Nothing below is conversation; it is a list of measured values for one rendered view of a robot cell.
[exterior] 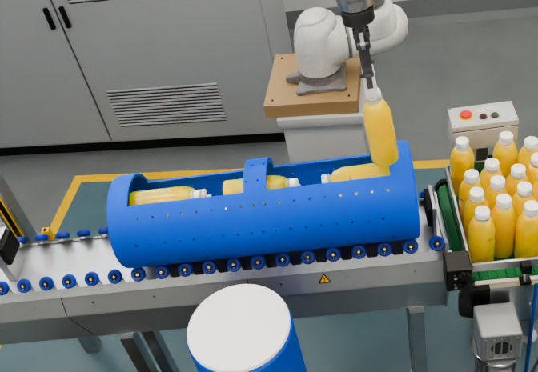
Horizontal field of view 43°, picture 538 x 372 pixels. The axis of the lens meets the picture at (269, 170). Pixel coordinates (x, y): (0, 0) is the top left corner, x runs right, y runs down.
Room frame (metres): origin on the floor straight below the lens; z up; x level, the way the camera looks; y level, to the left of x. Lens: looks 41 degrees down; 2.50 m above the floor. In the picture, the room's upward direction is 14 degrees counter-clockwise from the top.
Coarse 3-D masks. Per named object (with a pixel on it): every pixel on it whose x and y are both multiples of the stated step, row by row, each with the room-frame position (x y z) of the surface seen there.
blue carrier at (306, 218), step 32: (256, 160) 1.54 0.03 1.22; (320, 160) 1.58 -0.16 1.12; (352, 160) 1.56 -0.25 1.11; (128, 192) 1.53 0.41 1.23; (256, 192) 1.41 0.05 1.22; (288, 192) 1.38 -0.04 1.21; (320, 192) 1.36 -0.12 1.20; (352, 192) 1.34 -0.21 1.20; (384, 192) 1.31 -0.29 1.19; (416, 192) 1.30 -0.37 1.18; (128, 224) 1.44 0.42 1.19; (160, 224) 1.42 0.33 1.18; (192, 224) 1.40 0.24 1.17; (224, 224) 1.37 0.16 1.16; (256, 224) 1.35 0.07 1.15; (288, 224) 1.33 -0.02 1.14; (320, 224) 1.31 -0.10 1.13; (352, 224) 1.29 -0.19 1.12; (384, 224) 1.28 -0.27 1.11; (416, 224) 1.26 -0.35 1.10; (128, 256) 1.41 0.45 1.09; (160, 256) 1.40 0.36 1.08; (192, 256) 1.38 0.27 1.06; (224, 256) 1.37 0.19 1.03
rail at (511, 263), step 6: (516, 258) 1.15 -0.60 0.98; (522, 258) 1.15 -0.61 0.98; (528, 258) 1.15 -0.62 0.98; (534, 258) 1.14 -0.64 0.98; (474, 264) 1.17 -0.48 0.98; (480, 264) 1.17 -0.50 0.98; (486, 264) 1.16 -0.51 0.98; (492, 264) 1.16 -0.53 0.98; (498, 264) 1.16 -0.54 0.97; (504, 264) 1.15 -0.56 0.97; (510, 264) 1.15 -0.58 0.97; (516, 264) 1.15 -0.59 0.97; (534, 264) 1.14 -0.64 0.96; (474, 270) 1.17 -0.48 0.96; (480, 270) 1.17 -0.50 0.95
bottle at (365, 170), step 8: (344, 168) 1.49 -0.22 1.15; (352, 168) 1.48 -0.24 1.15; (360, 168) 1.47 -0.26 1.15; (368, 168) 1.47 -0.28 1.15; (376, 168) 1.46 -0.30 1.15; (384, 168) 1.45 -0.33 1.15; (328, 176) 1.49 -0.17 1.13; (336, 176) 1.48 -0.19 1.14; (344, 176) 1.46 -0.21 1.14; (352, 176) 1.46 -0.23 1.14; (360, 176) 1.45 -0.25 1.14; (368, 176) 1.45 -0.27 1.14; (376, 176) 1.44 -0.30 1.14
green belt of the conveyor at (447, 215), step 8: (440, 192) 1.55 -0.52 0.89; (448, 192) 1.53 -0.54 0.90; (440, 200) 1.53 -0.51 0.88; (448, 200) 1.50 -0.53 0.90; (456, 200) 1.49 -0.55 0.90; (440, 208) 1.51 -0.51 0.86; (448, 208) 1.47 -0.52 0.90; (448, 216) 1.44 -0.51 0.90; (448, 224) 1.41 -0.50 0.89; (456, 224) 1.40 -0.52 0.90; (448, 232) 1.39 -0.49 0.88; (456, 232) 1.36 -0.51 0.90; (448, 240) 1.36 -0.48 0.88; (456, 240) 1.33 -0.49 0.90; (456, 248) 1.31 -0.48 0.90; (512, 256) 1.23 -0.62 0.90; (472, 272) 1.21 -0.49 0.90; (480, 272) 1.20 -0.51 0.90; (488, 272) 1.19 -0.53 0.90; (496, 272) 1.19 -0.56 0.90; (504, 272) 1.18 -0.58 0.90; (512, 272) 1.17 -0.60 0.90; (520, 272) 1.17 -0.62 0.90; (536, 272) 1.15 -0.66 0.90; (472, 280) 1.18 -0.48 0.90; (480, 280) 1.17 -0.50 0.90
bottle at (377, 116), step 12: (372, 108) 1.35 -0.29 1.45; (384, 108) 1.35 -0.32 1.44; (372, 120) 1.34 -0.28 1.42; (384, 120) 1.34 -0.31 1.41; (372, 132) 1.34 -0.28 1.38; (384, 132) 1.33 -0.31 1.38; (372, 144) 1.34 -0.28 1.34; (384, 144) 1.33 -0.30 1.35; (396, 144) 1.35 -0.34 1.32; (372, 156) 1.35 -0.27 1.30; (384, 156) 1.32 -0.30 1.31; (396, 156) 1.33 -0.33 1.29
